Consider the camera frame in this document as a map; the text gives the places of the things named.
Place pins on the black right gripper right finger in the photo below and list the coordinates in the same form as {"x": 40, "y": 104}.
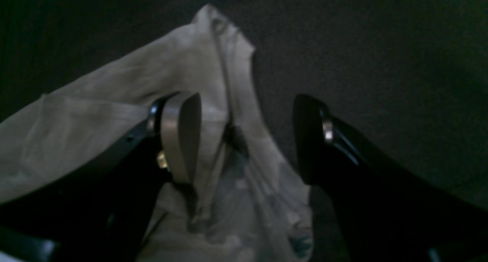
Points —
{"x": 385, "y": 213}

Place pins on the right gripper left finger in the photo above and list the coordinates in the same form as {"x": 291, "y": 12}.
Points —
{"x": 100, "y": 212}

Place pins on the grey T-shirt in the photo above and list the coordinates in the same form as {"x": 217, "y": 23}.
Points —
{"x": 245, "y": 204}

